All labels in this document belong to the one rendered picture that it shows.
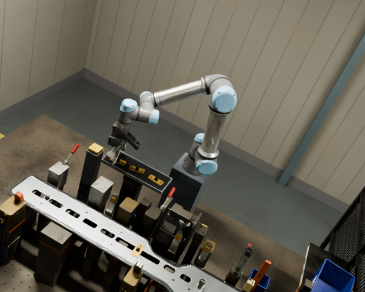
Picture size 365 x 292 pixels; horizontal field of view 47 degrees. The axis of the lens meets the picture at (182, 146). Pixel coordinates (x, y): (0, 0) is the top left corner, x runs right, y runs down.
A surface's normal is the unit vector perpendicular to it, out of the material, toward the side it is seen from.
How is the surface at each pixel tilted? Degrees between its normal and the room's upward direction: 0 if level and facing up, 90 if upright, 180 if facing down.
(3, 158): 0
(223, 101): 82
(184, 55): 90
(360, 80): 90
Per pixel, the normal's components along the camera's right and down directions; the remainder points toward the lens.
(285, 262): 0.29, -0.77
